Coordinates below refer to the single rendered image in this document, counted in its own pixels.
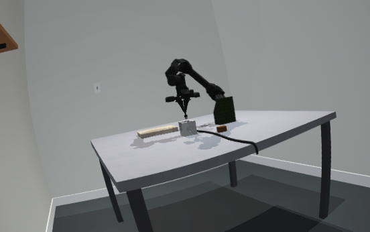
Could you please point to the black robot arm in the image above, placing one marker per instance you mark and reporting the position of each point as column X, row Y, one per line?
column 185, row 67

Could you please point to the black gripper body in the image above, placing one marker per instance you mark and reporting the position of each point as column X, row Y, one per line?
column 178, row 98

